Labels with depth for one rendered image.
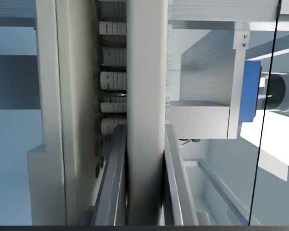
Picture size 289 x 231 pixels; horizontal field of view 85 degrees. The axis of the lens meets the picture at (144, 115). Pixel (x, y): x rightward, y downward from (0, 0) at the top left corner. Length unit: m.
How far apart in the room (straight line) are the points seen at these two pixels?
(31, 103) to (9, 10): 0.33
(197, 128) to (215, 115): 0.07
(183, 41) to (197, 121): 3.45
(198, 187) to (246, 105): 4.57
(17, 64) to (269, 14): 0.79
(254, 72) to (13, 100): 0.85
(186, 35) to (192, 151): 2.78
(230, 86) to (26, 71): 0.70
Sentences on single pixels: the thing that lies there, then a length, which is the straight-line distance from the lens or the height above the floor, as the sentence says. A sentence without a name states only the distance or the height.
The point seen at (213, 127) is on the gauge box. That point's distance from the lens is 0.53.
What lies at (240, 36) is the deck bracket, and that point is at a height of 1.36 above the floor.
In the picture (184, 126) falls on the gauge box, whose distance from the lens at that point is 0.50.
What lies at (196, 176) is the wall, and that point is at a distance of 4.85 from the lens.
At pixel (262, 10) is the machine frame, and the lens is 0.54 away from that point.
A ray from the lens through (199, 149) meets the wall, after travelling 4.45.
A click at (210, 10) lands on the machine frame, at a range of 0.48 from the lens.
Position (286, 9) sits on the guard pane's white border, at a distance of 0.56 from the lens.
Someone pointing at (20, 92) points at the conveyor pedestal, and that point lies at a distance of 0.75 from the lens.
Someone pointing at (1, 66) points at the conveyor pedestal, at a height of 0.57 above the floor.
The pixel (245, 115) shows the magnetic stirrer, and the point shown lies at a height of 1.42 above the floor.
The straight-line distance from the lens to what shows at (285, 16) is 0.56.
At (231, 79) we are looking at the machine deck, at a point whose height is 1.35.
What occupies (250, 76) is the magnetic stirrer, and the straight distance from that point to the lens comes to 0.61.
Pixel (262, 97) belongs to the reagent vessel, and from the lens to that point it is 0.67.
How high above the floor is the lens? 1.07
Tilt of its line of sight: 2 degrees up
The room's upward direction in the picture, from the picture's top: 90 degrees clockwise
